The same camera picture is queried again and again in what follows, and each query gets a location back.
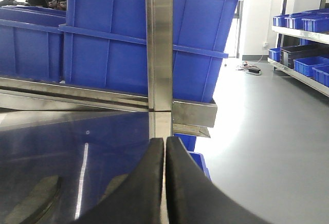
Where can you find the right blue plastic crate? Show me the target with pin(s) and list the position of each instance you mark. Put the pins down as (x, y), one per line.
(105, 45)

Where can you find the left blue plastic crate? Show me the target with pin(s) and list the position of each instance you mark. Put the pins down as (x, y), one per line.
(31, 44)

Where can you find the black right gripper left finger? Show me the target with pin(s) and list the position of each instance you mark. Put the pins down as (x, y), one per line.
(138, 198)

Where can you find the inner right brake pad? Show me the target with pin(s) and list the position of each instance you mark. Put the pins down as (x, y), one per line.
(37, 203)

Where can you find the stainless steel roller rack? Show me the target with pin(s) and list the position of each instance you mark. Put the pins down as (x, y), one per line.
(166, 115)

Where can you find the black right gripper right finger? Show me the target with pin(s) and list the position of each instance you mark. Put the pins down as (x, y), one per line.
(192, 197)

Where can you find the black power adapter with cables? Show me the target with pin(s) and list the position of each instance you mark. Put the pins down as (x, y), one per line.
(249, 68)

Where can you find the metal shelf with bins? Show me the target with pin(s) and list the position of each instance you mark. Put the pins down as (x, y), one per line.
(311, 36)

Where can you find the small blue bin under rack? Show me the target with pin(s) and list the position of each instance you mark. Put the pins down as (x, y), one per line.
(189, 143)

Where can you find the blue plastic crate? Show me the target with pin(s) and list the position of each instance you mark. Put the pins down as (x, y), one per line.
(105, 45)
(31, 44)

